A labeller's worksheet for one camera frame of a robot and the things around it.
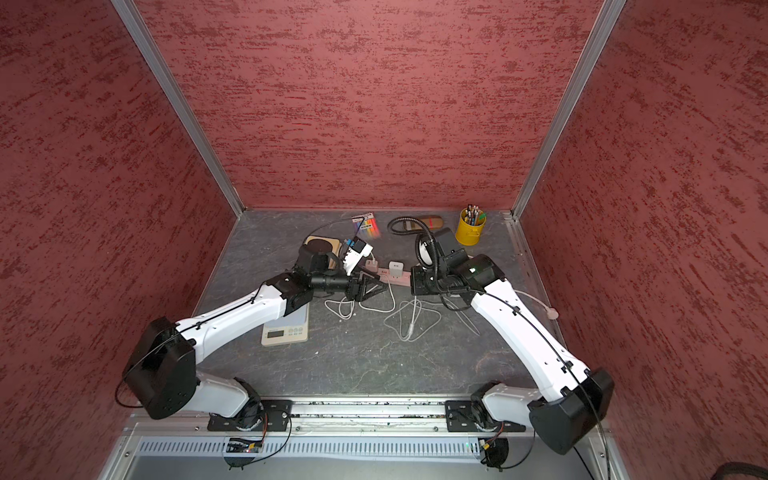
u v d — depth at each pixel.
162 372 0.42
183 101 0.88
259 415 0.68
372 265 0.94
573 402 0.37
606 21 0.73
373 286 0.72
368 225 1.14
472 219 1.00
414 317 0.92
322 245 0.65
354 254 0.70
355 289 0.68
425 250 0.59
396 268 0.95
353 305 0.92
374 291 0.71
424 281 0.64
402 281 0.98
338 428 0.73
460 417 0.74
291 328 0.87
